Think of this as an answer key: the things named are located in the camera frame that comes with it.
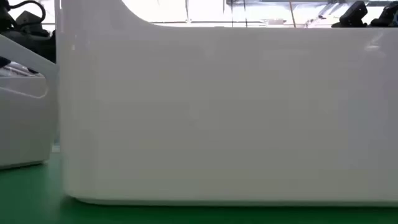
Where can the large white plastic bin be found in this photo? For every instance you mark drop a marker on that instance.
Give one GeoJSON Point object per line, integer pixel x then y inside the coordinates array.
{"type": "Point", "coordinates": [217, 109]}

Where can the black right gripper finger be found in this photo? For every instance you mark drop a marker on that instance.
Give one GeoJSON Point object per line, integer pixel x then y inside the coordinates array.
{"type": "Point", "coordinates": [390, 17]}
{"type": "Point", "coordinates": [354, 17]}

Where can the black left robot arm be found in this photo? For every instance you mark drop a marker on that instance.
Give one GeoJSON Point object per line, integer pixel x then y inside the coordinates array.
{"type": "Point", "coordinates": [29, 35]}

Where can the dark thin background pole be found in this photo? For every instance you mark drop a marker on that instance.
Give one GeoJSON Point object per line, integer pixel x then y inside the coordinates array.
{"type": "Point", "coordinates": [232, 12]}
{"type": "Point", "coordinates": [245, 14]}

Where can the small white plastic bin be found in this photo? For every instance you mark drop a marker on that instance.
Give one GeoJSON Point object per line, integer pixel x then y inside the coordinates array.
{"type": "Point", "coordinates": [25, 124]}

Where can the grey thin background pole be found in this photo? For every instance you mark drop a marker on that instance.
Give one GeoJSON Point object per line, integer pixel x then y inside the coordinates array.
{"type": "Point", "coordinates": [187, 11]}

